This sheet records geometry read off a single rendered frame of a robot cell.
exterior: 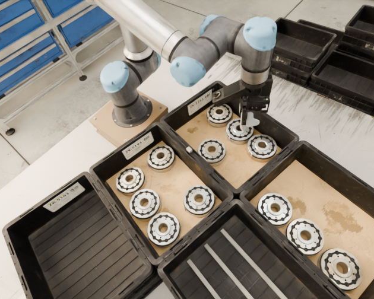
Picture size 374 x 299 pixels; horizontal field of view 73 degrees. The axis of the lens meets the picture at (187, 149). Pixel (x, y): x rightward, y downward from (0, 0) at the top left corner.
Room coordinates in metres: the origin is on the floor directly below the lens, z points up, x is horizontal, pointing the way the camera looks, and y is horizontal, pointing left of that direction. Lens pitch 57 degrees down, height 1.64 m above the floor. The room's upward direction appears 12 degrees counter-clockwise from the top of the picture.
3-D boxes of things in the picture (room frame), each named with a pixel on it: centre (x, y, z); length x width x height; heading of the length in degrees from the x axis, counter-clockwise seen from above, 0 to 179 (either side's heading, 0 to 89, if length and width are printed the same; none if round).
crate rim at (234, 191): (0.52, -0.15, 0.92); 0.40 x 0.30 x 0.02; 30
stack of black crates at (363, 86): (1.05, -1.09, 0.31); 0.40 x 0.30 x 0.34; 40
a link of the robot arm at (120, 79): (0.82, 0.21, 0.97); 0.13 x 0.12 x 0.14; 132
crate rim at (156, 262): (0.37, 0.11, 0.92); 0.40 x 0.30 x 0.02; 30
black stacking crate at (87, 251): (0.22, 0.38, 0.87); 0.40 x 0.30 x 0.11; 30
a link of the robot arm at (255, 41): (0.52, -0.22, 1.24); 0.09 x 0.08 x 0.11; 42
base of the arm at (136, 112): (0.81, 0.21, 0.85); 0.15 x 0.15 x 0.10
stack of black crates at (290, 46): (1.36, -0.83, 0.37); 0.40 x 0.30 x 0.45; 40
